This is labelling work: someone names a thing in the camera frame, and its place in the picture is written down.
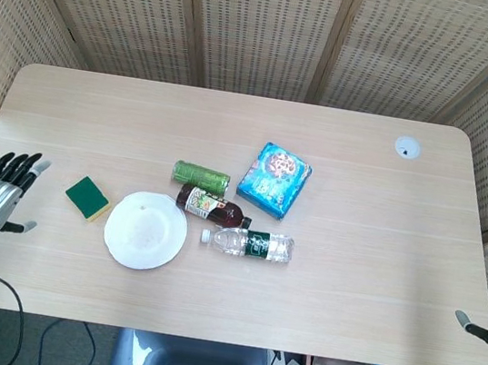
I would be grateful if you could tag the green yellow sponge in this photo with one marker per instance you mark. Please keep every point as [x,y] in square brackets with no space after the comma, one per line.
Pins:
[88,197]

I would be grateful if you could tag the white round plate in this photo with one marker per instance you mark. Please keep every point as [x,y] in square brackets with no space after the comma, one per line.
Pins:
[145,231]

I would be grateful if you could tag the green drink can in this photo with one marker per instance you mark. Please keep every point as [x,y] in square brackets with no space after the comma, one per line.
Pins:
[201,175]

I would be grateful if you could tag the dark tea bottle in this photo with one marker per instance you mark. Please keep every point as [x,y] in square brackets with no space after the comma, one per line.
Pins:
[213,205]

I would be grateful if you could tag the blue cookie box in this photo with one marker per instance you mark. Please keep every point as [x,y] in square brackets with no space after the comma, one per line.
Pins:
[274,180]

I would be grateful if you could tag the clear water bottle green label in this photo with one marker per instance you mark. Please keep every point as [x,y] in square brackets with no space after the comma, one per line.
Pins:
[248,243]

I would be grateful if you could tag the woven bamboo folding screen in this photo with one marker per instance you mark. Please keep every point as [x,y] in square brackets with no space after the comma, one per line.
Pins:
[267,30]

